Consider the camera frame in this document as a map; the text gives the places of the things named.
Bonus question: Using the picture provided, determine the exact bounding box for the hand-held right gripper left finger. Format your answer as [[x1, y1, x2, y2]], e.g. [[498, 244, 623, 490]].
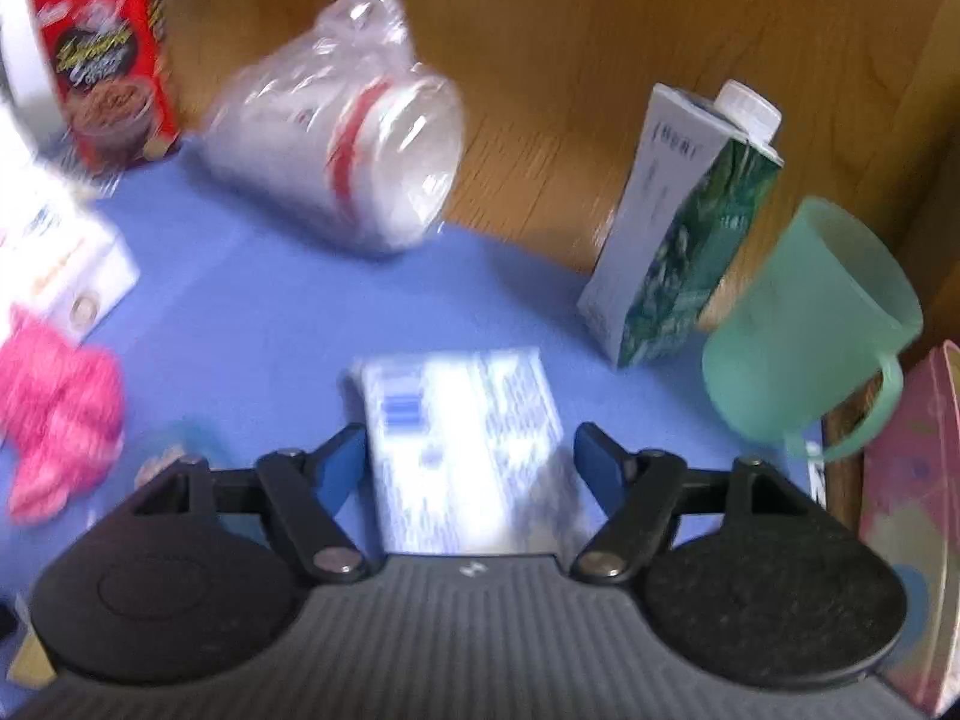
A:
[[131, 424, 374, 584]]

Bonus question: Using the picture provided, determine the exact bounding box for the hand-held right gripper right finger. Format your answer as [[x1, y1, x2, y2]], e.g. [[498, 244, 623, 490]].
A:
[[571, 424, 822, 584]]

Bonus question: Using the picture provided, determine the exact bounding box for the white plastic packet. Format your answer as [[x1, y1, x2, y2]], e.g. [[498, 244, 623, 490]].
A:
[[352, 347, 593, 557]]

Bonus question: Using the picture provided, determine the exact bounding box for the white soft tissue pack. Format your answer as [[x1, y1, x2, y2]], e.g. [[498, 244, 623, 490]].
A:
[[0, 165, 142, 338]]

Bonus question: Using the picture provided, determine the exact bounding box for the blue printed tablecloth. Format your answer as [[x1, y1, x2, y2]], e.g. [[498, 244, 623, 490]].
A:
[[0, 131, 826, 616]]

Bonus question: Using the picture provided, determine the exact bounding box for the white and green milk carton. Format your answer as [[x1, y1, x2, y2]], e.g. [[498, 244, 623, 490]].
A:
[[577, 79, 785, 370]]

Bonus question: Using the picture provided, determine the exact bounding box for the green plastic cup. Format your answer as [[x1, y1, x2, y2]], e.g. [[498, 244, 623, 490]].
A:
[[701, 195, 925, 462]]

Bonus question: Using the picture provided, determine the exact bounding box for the pink fluffy cloth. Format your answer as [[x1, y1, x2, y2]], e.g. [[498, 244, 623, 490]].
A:
[[0, 304, 125, 526]]

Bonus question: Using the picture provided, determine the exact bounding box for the pink tin box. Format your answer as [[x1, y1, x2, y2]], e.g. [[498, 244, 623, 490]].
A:
[[859, 341, 960, 713]]

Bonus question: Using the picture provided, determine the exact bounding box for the bagged stack of paper cups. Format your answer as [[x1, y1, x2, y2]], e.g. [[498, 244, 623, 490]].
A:
[[199, 0, 466, 256]]

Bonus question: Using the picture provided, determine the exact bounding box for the red cereal box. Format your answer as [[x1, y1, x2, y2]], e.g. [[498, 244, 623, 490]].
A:
[[26, 0, 182, 173]]

